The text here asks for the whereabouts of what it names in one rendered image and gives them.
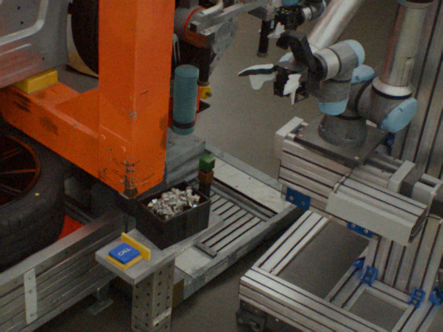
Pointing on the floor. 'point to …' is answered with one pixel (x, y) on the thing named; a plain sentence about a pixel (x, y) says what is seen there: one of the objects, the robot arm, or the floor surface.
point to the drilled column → (153, 301)
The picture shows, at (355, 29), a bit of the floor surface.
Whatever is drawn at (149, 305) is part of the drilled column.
